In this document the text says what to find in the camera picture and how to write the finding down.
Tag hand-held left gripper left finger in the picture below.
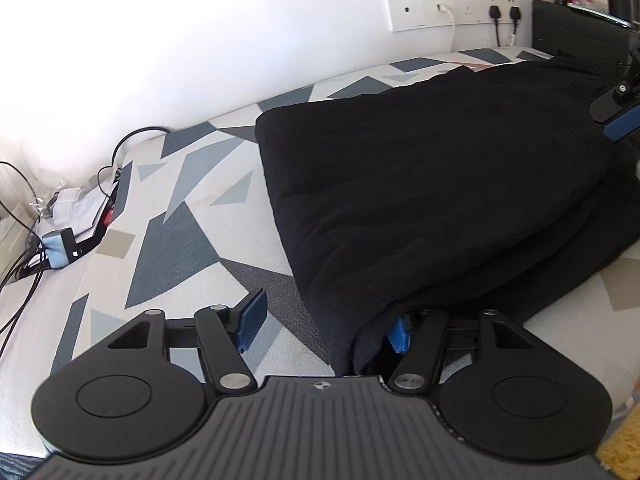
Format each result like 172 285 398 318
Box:
107 287 268 393

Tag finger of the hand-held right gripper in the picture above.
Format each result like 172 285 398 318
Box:
590 45 640 143

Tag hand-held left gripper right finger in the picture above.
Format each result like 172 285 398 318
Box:
386 308 533 393

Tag black pants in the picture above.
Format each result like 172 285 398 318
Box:
255 57 640 378

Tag black power plug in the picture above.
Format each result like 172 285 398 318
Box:
507 6 523 47
487 5 503 47

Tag black power strip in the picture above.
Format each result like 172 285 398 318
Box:
75 170 123 256

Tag blue grey power adapter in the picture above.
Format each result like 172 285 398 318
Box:
41 227 83 268

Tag yellow fuzzy cloth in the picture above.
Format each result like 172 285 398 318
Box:
595 395 640 480

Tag cream plastic device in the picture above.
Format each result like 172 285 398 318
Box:
0 202 33 281

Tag white charging cable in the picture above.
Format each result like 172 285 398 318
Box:
437 2 458 53

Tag black cable along wall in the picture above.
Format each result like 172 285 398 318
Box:
97 127 171 196

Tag black charging cable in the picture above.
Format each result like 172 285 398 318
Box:
0 160 51 356

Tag white wall socket panel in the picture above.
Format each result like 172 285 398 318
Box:
385 0 523 33

